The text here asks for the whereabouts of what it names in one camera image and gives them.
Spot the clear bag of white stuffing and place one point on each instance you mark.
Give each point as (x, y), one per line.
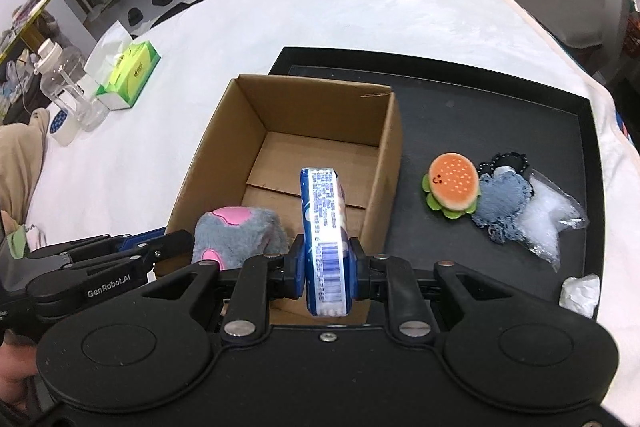
(545, 217)

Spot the brown cardboard box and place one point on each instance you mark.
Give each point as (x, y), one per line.
(320, 127)

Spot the green tissue box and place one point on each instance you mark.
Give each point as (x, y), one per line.
(130, 77)

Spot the grey pink plush toy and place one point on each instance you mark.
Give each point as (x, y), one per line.
(250, 232)

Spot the crumpled white tissue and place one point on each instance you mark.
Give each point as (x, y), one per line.
(580, 296)

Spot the person's leg in beige pants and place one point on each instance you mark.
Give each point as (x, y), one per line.
(20, 157)

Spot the person's left hand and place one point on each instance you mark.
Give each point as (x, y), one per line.
(12, 374)

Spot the clear plastic water jug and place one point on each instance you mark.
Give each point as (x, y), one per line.
(60, 77)

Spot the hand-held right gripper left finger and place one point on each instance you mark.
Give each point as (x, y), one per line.
(298, 268)

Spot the clear glass cup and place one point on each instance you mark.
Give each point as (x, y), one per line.
(92, 114)

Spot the blue tissue packet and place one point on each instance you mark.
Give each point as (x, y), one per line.
(325, 217)

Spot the white tape roll blue dots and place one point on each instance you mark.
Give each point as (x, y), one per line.
(62, 124)

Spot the hamburger plush toy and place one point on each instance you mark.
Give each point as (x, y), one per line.
(452, 184)

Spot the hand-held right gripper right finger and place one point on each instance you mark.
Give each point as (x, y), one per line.
(356, 272)

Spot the black tray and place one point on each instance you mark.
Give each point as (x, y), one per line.
(500, 107)

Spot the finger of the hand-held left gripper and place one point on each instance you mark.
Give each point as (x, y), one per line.
(140, 238)
(172, 247)

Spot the blue-grey plush toy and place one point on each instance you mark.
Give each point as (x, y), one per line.
(502, 204)

